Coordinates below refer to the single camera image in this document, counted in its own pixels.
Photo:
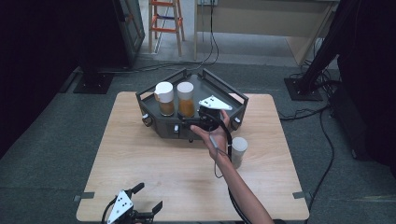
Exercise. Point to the dark framed panel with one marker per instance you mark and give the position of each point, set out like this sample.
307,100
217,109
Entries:
132,31

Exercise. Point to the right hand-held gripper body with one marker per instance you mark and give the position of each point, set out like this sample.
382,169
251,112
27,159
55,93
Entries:
214,103

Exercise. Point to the black slanted stand pole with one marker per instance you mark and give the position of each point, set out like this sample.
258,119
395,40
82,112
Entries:
327,46

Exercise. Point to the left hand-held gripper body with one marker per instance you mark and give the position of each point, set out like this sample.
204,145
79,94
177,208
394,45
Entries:
120,206

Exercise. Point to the grey spice jar white lid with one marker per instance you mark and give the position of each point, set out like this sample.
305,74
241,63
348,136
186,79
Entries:
239,149

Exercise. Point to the grey tape strip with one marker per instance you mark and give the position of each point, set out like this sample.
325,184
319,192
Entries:
84,196
300,195

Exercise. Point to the spice jar with spouted lid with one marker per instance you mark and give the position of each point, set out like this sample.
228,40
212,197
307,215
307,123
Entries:
165,99

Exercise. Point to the beige desk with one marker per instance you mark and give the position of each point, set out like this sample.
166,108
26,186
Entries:
264,18

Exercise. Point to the black stand base plate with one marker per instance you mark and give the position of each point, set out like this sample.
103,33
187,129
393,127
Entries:
303,90
93,83

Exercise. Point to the orange spice jar white lid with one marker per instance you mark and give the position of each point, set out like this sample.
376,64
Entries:
186,101

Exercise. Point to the person's right hand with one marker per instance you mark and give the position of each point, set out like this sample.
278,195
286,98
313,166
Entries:
216,138

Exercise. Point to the wooden ladder orange rungs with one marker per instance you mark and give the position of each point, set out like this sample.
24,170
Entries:
177,28

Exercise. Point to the dark grey corner rack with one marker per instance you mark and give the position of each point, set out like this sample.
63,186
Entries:
214,90

